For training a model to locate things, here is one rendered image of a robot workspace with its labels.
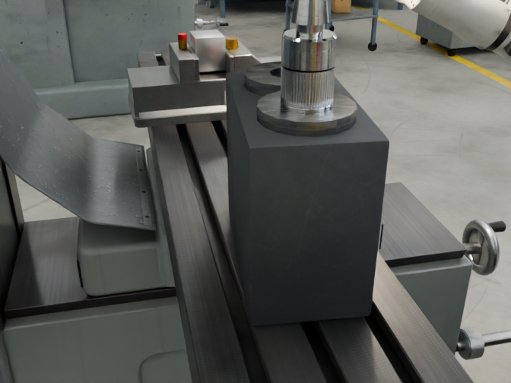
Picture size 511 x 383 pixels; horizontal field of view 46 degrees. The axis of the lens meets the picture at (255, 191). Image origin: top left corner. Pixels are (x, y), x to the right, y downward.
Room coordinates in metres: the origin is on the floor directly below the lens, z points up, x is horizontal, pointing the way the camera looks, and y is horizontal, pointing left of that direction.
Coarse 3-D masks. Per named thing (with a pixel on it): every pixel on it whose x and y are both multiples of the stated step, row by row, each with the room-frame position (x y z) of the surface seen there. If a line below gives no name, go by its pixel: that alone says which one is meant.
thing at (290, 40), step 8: (288, 32) 0.52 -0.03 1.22; (328, 32) 0.52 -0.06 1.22; (288, 40) 0.50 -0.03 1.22; (296, 40) 0.50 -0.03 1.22; (304, 40) 0.49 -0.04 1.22; (312, 40) 0.49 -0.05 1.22; (320, 40) 0.49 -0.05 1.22; (328, 40) 0.50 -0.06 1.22; (336, 40) 0.51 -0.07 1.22; (288, 48) 0.50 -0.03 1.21; (296, 48) 0.49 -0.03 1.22; (304, 48) 0.49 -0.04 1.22; (312, 48) 0.49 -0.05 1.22; (320, 48) 0.49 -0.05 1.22; (328, 48) 0.50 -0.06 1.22
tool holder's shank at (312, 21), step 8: (296, 0) 0.51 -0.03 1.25; (304, 0) 0.50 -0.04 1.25; (312, 0) 0.50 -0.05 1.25; (320, 0) 0.50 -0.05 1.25; (296, 8) 0.51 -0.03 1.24; (304, 8) 0.50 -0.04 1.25; (312, 8) 0.50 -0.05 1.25; (320, 8) 0.50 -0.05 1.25; (296, 16) 0.51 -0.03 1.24; (304, 16) 0.50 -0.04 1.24; (312, 16) 0.50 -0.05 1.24; (320, 16) 0.50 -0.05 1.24; (296, 24) 0.51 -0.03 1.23; (304, 24) 0.50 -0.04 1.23; (312, 24) 0.50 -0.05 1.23; (320, 24) 0.50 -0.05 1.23; (296, 32) 0.51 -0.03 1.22; (304, 32) 0.50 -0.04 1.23; (312, 32) 0.50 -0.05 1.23; (320, 32) 0.51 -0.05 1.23
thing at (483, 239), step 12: (468, 228) 1.09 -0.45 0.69; (480, 228) 1.05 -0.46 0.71; (492, 228) 1.05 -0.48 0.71; (504, 228) 1.05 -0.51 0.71; (468, 240) 1.09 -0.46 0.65; (480, 240) 1.05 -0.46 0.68; (492, 240) 1.01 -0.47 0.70; (468, 252) 1.03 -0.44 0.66; (480, 252) 1.04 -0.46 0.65; (492, 252) 1.00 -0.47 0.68; (480, 264) 1.04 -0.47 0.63; (492, 264) 1.00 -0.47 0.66
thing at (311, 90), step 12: (288, 60) 0.50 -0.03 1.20; (300, 60) 0.49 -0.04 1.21; (312, 60) 0.49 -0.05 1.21; (324, 60) 0.49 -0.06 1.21; (288, 72) 0.50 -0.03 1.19; (300, 72) 0.49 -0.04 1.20; (312, 72) 0.49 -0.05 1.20; (324, 72) 0.49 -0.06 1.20; (288, 84) 0.50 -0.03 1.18; (300, 84) 0.49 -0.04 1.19; (312, 84) 0.49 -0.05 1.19; (324, 84) 0.49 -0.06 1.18; (288, 96) 0.50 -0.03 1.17; (300, 96) 0.49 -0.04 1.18; (312, 96) 0.49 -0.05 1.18; (324, 96) 0.50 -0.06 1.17; (288, 108) 0.50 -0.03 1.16; (300, 108) 0.49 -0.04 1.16; (312, 108) 0.49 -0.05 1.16; (324, 108) 0.50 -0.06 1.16
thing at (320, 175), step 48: (240, 96) 0.58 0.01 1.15; (336, 96) 0.54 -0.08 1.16; (240, 144) 0.51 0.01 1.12; (288, 144) 0.45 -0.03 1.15; (336, 144) 0.46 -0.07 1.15; (384, 144) 0.46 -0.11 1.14; (240, 192) 0.51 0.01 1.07; (288, 192) 0.45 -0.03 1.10; (336, 192) 0.46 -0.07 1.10; (240, 240) 0.52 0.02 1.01; (288, 240) 0.45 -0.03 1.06; (336, 240) 0.46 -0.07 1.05; (288, 288) 0.45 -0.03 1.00; (336, 288) 0.46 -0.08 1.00
